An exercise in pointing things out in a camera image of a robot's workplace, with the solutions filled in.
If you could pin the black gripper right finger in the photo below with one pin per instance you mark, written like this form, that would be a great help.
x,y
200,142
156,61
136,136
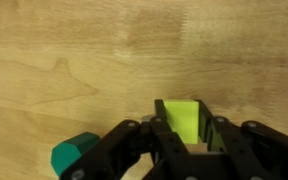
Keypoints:
x,y
260,150

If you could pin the green cylinder block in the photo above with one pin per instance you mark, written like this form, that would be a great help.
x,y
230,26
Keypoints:
x,y
70,151

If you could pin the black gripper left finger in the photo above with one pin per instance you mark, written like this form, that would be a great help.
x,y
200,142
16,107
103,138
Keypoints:
x,y
127,150

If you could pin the yellow cube block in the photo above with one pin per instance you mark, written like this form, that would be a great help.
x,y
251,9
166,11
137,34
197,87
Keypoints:
x,y
182,120

